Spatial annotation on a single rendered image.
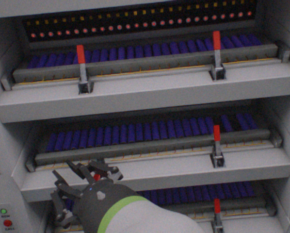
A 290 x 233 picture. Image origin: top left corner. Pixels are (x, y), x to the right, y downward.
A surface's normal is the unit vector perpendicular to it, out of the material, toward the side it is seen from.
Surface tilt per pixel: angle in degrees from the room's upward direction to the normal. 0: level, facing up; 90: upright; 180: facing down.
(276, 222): 17
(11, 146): 90
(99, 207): 31
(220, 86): 107
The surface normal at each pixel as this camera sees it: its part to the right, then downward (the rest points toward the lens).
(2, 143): 0.03, 0.37
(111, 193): -0.18, -0.95
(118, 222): -0.60, -0.70
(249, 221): -0.08, -0.78
